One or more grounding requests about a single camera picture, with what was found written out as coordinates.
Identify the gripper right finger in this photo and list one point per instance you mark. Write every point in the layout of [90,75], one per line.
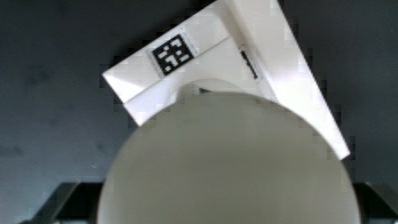
[378,199]

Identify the white lamp base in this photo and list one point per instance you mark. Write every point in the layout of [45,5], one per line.
[228,52]

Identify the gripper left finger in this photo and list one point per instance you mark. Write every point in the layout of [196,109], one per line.
[70,207]

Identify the white lamp bulb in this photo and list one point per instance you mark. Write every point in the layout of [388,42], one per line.
[227,163]

